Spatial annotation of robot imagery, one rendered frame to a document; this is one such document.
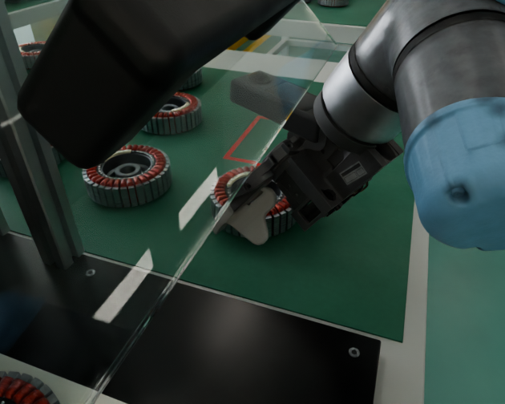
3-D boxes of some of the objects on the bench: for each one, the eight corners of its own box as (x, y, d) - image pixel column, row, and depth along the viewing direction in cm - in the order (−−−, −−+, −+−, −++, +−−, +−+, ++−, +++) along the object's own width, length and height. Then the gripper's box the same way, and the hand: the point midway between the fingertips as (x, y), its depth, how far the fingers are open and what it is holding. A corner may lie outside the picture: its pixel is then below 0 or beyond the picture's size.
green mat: (422, 95, 83) (422, 94, 83) (402, 343, 37) (402, 341, 37) (46, 48, 109) (46, 47, 109) (-242, 160, 63) (-243, 159, 63)
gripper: (331, 204, 29) (232, 289, 46) (443, 123, 40) (331, 215, 56) (257, 113, 31) (187, 227, 47) (384, 58, 42) (291, 166, 58)
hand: (252, 202), depth 52 cm, fingers closed on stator, 13 cm apart
